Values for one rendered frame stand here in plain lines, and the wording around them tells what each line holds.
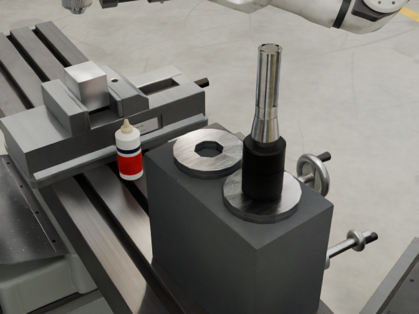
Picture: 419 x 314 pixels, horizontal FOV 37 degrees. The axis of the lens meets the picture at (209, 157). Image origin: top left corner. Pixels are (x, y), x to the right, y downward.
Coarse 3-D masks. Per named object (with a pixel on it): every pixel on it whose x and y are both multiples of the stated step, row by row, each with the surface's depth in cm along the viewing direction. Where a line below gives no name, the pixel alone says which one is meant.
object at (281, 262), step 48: (192, 144) 79; (240, 144) 79; (192, 192) 74; (240, 192) 72; (288, 192) 72; (192, 240) 78; (240, 240) 68; (288, 240) 69; (192, 288) 84; (240, 288) 72; (288, 288) 75
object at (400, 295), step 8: (416, 256) 140; (416, 264) 136; (408, 272) 135; (416, 272) 135; (400, 280) 134; (408, 280) 133; (416, 280) 133; (400, 288) 131; (408, 288) 131; (416, 288) 131; (392, 296) 130; (400, 296) 129; (408, 296) 129; (416, 296) 129; (384, 304) 129; (392, 304) 128; (400, 304) 128; (408, 304) 128; (416, 304) 128; (384, 312) 126; (392, 312) 124; (400, 312) 126; (408, 312) 126; (416, 312) 126
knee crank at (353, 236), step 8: (352, 232) 152; (360, 232) 152; (368, 232) 154; (344, 240) 152; (352, 240) 152; (360, 240) 150; (368, 240) 155; (328, 248) 150; (336, 248) 149; (344, 248) 150; (352, 248) 154; (360, 248) 151; (328, 256) 146; (328, 264) 146
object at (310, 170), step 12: (300, 156) 155; (312, 156) 151; (324, 156) 151; (300, 168) 157; (312, 168) 152; (324, 168) 149; (300, 180) 151; (312, 180) 153; (324, 180) 149; (324, 192) 151
